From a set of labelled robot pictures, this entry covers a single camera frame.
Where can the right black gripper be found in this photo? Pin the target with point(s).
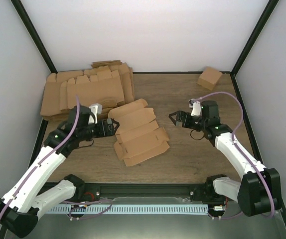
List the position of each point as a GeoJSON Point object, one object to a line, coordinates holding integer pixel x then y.
{"type": "Point", "coordinates": [185, 119]}

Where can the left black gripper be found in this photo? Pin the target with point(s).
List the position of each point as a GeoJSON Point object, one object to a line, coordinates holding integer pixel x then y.
{"type": "Point", "coordinates": [111, 131]}

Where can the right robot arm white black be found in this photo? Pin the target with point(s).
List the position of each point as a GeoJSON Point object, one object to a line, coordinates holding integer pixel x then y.
{"type": "Point", "coordinates": [259, 190]}

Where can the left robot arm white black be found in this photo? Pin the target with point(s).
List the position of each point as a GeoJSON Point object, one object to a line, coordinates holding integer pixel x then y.
{"type": "Point", "coordinates": [23, 205]}

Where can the folded brown cardboard box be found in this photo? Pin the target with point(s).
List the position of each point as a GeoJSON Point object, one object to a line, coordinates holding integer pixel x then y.
{"type": "Point", "coordinates": [209, 78]}

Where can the stack of flat cardboard boxes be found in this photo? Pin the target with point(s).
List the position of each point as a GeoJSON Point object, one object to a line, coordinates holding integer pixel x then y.
{"type": "Point", "coordinates": [109, 83]}

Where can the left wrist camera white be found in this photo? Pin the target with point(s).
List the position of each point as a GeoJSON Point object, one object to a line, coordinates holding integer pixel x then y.
{"type": "Point", "coordinates": [95, 109]}

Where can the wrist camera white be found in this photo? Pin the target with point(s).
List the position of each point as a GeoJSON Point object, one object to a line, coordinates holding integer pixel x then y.
{"type": "Point", "coordinates": [196, 107]}
{"type": "Point", "coordinates": [95, 109]}

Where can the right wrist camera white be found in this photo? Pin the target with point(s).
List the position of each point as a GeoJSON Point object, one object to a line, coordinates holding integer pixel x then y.
{"type": "Point", "coordinates": [196, 107]}

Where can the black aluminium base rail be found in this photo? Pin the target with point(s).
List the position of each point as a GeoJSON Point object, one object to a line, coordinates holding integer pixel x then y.
{"type": "Point", "coordinates": [196, 192]}

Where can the light blue slotted cable duct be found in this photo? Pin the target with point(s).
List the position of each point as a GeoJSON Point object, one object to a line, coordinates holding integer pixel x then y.
{"type": "Point", "coordinates": [179, 209]}

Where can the black enclosure frame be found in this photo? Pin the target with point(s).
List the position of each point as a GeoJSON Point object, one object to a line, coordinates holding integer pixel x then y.
{"type": "Point", "coordinates": [165, 41]}

